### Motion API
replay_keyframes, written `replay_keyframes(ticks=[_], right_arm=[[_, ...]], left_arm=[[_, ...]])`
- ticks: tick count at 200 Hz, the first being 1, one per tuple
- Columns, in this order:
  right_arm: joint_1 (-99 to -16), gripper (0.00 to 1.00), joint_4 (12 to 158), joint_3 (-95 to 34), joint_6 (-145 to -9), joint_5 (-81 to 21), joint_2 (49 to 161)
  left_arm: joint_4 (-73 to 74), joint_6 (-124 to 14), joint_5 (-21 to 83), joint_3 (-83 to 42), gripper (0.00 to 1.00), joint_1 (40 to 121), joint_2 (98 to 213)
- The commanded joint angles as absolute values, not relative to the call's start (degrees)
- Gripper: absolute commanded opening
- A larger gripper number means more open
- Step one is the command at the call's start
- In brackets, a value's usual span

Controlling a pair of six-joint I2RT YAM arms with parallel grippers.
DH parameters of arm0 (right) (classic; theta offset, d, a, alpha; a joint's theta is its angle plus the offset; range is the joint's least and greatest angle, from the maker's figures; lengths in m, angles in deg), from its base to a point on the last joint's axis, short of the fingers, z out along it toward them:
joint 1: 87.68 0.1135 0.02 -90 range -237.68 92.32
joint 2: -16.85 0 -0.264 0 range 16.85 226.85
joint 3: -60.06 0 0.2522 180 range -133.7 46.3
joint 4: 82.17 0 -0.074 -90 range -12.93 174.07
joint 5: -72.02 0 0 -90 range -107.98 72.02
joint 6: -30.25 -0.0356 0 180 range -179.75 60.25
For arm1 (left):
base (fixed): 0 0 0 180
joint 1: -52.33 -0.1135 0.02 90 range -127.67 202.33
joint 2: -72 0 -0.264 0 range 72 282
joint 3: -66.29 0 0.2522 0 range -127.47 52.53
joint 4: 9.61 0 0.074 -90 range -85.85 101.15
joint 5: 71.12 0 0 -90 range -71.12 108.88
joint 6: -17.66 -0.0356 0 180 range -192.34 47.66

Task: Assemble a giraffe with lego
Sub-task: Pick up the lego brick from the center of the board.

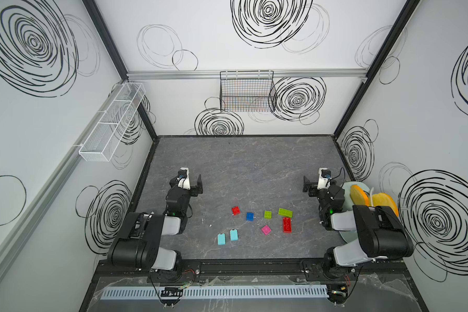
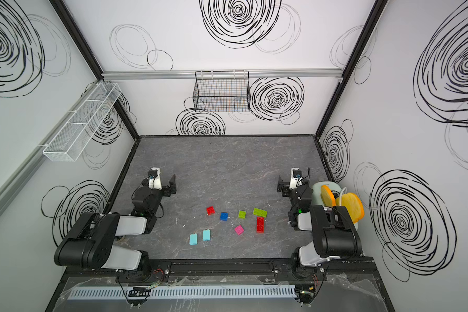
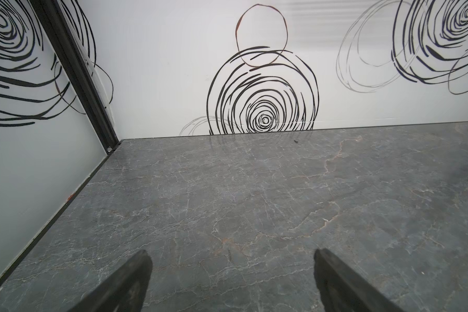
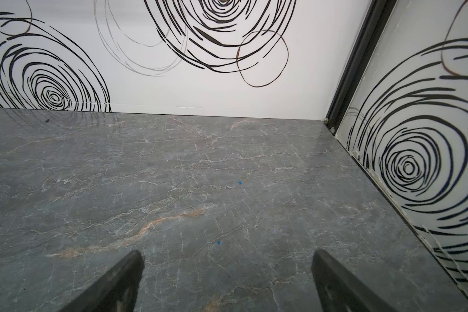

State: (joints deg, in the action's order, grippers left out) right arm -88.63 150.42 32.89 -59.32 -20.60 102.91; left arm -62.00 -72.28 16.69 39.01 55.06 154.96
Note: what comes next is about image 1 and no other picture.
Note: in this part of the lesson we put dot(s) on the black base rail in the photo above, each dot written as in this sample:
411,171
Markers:
199,271

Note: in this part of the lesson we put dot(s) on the cyan lego brick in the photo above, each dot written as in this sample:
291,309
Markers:
234,236
221,239

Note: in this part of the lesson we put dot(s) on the black wire basket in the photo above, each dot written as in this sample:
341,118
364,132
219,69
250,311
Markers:
247,91

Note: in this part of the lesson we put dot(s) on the white wire shelf basket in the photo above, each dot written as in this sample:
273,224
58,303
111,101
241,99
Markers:
119,124

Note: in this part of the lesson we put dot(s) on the small red lego brick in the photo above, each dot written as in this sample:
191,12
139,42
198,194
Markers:
235,210

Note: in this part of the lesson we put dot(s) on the orange toast slice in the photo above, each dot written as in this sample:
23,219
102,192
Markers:
359,196

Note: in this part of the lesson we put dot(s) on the long red lego brick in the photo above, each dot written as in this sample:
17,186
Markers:
287,225

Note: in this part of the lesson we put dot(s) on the white slotted cable duct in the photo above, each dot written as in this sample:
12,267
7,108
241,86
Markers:
215,292

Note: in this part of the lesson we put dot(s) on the pink lego brick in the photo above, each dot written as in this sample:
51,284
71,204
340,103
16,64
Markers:
266,230

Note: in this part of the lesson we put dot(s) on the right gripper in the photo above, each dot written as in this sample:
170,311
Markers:
309,186

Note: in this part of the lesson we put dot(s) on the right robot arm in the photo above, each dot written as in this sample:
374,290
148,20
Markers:
380,234

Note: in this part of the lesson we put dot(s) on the mint green toaster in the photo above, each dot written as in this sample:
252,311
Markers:
350,232

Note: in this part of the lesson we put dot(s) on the long green lego brick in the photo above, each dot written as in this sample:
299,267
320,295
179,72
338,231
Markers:
285,213

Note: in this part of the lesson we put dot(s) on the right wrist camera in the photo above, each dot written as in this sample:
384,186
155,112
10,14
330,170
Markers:
324,174

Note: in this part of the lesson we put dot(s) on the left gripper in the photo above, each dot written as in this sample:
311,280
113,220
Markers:
195,187

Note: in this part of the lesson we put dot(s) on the blue lego brick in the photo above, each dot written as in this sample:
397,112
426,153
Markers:
250,216

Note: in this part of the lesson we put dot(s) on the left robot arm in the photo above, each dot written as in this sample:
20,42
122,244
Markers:
138,242

